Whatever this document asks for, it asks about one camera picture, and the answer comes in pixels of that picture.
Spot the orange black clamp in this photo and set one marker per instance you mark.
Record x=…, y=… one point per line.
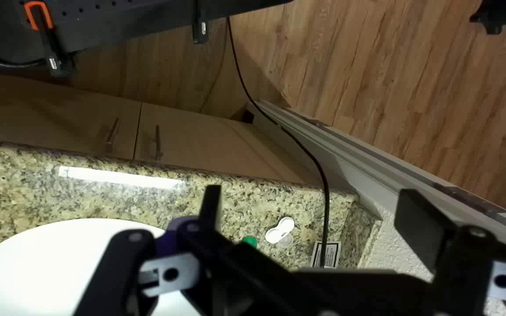
x=37, y=14

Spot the black robot cart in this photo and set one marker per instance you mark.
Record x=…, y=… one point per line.
x=118, y=18

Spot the green round cap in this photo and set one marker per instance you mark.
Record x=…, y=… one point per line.
x=250, y=241

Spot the black stand knob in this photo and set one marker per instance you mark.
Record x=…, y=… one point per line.
x=499, y=14

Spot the white oval sink basin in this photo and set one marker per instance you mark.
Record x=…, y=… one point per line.
x=42, y=264

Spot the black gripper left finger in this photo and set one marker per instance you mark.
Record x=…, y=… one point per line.
x=118, y=274

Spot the white contact lens case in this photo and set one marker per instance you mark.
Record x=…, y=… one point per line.
x=280, y=230

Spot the white door frame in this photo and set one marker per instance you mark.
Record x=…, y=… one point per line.
x=394, y=169

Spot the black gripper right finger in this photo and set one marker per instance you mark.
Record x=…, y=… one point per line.
x=464, y=264

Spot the wooden cabinet door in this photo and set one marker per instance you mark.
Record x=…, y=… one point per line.
x=42, y=111

